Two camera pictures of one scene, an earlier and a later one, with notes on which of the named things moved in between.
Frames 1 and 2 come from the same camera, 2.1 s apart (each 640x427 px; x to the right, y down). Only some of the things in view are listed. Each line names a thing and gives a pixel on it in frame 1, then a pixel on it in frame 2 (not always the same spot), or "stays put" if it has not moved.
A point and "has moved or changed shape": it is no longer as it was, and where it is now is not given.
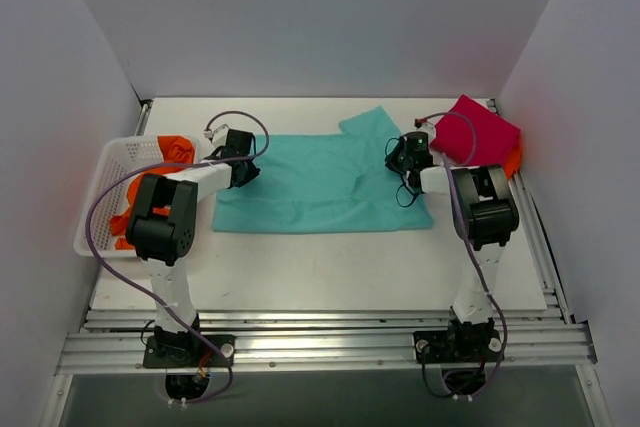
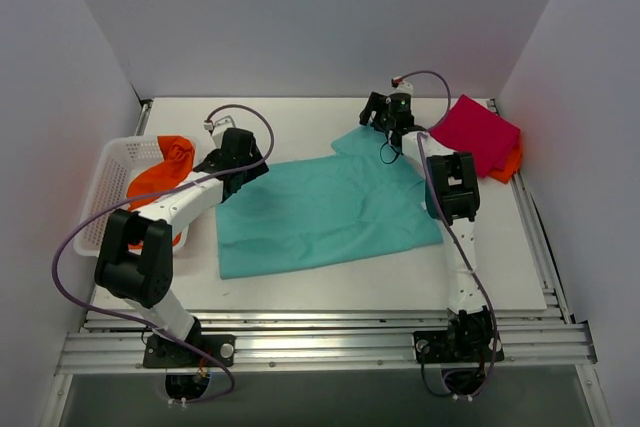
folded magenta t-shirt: x=472 y=134 stays put
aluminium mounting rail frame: x=537 y=342 stays put
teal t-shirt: x=325 y=183 has moved or changed shape
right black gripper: x=397 y=163 to x=376 y=110
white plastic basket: x=118 y=154 stays put
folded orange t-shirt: x=514 y=160 stays put
